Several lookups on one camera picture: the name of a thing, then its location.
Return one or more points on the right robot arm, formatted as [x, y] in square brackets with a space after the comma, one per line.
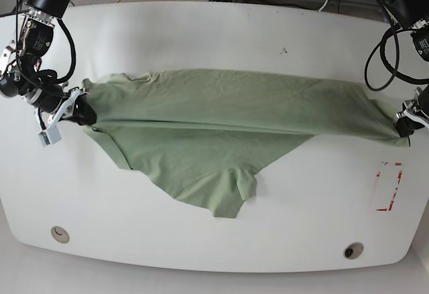
[21, 60]

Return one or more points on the green t-shirt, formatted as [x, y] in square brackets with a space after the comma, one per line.
[203, 135]

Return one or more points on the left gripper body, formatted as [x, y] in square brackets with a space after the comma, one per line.
[418, 103]

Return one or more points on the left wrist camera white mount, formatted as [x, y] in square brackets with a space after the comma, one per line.
[417, 117]

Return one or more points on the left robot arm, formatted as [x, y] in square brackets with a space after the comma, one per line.
[404, 16]

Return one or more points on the left table cable grommet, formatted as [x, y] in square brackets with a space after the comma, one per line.
[60, 235]

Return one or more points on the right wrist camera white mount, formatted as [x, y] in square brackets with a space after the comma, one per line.
[49, 134]

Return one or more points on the right table cable grommet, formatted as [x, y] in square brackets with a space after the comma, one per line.
[353, 250]

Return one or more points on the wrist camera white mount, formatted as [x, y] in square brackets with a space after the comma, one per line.
[417, 117]
[49, 134]

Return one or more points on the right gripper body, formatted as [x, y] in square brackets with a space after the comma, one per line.
[50, 103]

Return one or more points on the table cable grommet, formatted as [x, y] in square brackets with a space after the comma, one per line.
[60, 235]
[353, 250]

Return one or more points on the red tape rectangle marking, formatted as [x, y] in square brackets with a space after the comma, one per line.
[387, 183]

